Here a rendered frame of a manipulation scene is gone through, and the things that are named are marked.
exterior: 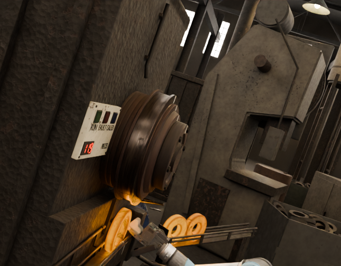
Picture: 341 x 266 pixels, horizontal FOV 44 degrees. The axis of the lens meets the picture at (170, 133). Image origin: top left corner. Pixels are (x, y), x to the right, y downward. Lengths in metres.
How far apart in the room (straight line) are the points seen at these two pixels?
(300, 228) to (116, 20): 2.80
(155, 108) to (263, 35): 3.01
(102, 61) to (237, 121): 3.17
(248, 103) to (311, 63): 0.70
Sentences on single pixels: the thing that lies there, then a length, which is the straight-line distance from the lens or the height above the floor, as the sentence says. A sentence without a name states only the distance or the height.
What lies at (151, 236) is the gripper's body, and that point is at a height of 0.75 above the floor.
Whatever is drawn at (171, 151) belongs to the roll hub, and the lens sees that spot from 1.55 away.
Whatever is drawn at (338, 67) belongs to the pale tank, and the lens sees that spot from 10.48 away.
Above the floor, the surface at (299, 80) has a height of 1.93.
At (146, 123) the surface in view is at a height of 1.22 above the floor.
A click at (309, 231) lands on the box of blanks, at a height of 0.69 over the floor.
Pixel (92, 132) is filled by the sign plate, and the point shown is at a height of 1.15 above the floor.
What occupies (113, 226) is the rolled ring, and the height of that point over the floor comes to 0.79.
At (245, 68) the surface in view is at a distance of 4.41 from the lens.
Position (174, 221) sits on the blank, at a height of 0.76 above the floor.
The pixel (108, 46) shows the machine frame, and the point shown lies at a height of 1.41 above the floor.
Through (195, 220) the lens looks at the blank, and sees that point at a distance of 2.30.
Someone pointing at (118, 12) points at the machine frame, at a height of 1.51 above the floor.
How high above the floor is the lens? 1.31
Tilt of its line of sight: 4 degrees down
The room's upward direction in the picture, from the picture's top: 20 degrees clockwise
